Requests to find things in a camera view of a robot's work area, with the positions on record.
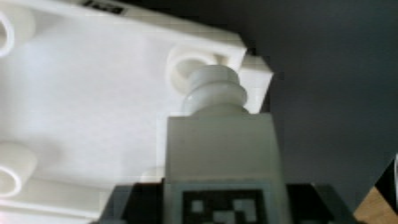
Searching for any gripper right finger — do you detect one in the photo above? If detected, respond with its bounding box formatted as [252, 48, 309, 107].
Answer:
[288, 183, 359, 224]

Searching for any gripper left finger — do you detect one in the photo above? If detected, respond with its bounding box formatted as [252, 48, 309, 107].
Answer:
[89, 183, 163, 224]

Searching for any white table leg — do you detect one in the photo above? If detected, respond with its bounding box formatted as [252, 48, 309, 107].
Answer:
[163, 65, 293, 224]

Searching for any white square tabletop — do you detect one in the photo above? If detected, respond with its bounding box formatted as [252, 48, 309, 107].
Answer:
[0, 0, 272, 224]

